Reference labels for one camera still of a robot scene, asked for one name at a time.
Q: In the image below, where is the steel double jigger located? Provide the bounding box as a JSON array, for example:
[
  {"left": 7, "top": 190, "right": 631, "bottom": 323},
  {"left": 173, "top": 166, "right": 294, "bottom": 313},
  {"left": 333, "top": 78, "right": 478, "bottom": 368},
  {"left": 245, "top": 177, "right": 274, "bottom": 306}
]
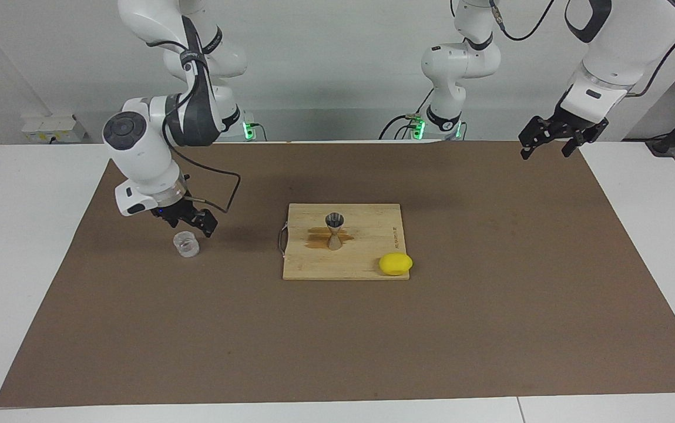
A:
[{"left": 325, "top": 212, "right": 345, "bottom": 252}]

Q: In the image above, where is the small clear glass cup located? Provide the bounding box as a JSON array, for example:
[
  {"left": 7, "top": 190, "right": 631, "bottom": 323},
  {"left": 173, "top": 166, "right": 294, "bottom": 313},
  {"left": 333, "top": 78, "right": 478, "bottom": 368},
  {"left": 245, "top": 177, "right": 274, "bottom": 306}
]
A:
[{"left": 173, "top": 231, "right": 202, "bottom": 259}]

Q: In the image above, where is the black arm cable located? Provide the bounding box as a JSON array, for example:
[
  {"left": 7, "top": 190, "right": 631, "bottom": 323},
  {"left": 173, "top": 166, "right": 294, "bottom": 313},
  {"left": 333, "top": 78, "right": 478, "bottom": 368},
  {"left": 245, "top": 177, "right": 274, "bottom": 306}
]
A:
[
  {"left": 487, "top": 0, "right": 675, "bottom": 99},
  {"left": 161, "top": 56, "right": 242, "bottom": 216}
]

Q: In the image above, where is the white power strip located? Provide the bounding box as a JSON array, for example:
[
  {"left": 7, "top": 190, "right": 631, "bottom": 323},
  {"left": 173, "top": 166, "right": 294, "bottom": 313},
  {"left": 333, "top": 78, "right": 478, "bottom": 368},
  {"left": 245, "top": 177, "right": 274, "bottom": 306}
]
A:
[{"left": 21, "top": 113, "right": 89, "bottom": 144}]

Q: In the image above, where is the brown table mat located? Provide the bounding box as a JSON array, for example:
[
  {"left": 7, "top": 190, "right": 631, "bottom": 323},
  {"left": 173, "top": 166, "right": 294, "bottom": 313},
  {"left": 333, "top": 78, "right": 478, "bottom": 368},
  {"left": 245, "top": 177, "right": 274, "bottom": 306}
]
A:
[{"left": 0, "top": 140, "right": 675, "bottom": 409}]

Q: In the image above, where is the bamboo cutting board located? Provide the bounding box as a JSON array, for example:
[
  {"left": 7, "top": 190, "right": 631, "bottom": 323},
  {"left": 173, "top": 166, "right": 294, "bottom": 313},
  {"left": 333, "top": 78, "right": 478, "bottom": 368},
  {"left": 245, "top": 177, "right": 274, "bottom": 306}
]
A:
[{"left": 278, "top": 203, "right": 411, "bottom": 281}]

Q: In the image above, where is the yellow lemon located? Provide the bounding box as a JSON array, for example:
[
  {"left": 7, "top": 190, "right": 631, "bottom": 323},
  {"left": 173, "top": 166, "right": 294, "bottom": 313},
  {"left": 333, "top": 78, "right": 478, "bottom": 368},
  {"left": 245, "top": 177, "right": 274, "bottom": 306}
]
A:
[{"left": 378, "top": 253, "right": 414, "bottom": 277}]

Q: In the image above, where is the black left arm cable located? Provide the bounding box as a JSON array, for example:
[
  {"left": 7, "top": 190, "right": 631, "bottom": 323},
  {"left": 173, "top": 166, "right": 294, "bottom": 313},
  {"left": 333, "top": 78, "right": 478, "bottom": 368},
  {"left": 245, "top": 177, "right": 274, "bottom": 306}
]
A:
[{"left": 487, "top": 0, "right": 675, "bottom": 99}]

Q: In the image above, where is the black base power cable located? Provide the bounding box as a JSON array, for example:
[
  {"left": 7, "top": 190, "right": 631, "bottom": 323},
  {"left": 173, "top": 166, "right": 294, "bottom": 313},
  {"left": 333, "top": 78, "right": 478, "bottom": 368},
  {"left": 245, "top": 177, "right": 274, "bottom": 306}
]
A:
[{"left": 378, "top": 113, "right": 426, "bottom": 142}]

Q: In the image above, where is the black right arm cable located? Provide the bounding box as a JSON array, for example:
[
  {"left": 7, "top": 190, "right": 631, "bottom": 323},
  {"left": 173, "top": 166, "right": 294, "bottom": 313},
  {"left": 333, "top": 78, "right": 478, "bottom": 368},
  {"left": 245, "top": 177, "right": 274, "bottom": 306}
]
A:
[{"left": 161, "top": 56, "right": 242, "bottom": 216}]

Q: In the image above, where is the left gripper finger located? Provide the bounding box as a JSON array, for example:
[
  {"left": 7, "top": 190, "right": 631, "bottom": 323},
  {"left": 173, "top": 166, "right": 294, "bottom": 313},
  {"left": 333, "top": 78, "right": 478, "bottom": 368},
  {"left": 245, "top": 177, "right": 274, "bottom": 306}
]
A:
[
  {"left": 518, "top": 116, "right": 550, "bottom": 160},
  {"left": 561, "top": 134, "right": 586, "bottom": 159}
]

